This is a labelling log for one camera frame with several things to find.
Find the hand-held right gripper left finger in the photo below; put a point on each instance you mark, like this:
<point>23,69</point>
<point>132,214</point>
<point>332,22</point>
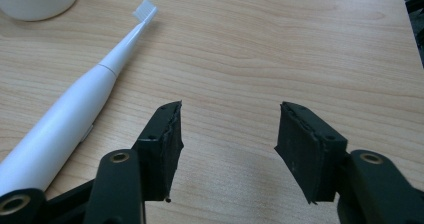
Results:
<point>160,157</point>

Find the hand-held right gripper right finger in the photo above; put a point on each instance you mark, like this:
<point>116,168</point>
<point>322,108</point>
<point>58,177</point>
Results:
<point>308,157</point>

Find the white electric toothbrush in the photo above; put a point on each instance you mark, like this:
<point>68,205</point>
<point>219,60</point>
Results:
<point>66,117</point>

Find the dark chair base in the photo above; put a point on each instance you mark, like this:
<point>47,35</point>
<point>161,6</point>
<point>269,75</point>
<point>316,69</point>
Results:
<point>415,14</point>

